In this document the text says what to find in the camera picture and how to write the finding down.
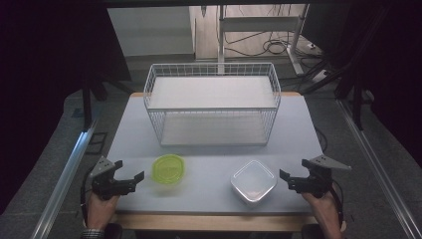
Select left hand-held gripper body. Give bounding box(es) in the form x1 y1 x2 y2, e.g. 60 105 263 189
88 155 137 201

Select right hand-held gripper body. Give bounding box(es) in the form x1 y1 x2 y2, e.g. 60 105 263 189
289 154 352 199

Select green round container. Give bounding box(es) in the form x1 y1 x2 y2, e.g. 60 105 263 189
150 153 185 184

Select white square container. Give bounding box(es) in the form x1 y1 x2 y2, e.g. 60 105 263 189
230 159 279 205

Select white wire shelf rack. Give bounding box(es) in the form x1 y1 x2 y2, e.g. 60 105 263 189
142 62 283 147

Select person's right hand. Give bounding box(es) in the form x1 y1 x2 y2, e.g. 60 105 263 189
301 189 343 232

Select person's left hand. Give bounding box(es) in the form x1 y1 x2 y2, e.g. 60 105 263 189
86 191 120 231

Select black metal stand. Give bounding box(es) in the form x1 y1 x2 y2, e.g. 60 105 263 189
80 75 134 131
333 6 392 131

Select white power strip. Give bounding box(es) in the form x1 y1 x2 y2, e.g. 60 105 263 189
309 69 333 85

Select right hand-held gripper cable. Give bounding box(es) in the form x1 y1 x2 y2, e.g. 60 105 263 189
327 178 345 230

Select black cable beside table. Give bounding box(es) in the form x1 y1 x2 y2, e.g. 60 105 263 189
314 126 329 154

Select aluminium floor rail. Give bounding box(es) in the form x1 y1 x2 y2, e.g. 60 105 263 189
30 123 99 239
335 99 422 239

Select black floor cables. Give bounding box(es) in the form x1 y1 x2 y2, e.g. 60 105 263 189
222 30 321 58

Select white wall panel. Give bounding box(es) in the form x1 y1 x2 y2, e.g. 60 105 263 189
106 6 195 58

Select white metal desk frame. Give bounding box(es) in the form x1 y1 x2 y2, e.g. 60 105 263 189
217 3 311 77

